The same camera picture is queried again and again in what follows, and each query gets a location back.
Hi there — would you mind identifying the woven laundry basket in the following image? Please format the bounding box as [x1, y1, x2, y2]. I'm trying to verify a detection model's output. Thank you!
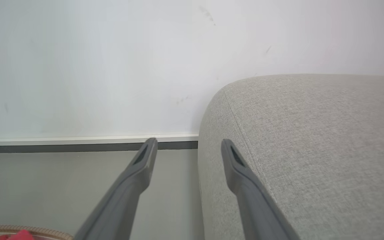
[0, 225, 74, 240]

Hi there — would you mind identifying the light grey fabric sofa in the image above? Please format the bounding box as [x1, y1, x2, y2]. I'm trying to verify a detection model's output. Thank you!
[197, 74, 384, 240]

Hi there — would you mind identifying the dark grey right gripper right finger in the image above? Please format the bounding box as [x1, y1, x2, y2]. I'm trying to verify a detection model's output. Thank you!
[221, 139, 300, 240]

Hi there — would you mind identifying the white and grey baseboard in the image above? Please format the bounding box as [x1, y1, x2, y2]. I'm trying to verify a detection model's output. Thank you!
[0, 134, 199, 154]

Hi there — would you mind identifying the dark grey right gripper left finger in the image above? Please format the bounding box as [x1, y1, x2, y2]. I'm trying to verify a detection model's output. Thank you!
[74, 137, 158, 240]

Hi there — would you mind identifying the red and white sweatshirt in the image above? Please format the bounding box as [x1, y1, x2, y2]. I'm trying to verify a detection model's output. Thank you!
[0, 229, 34, 240]

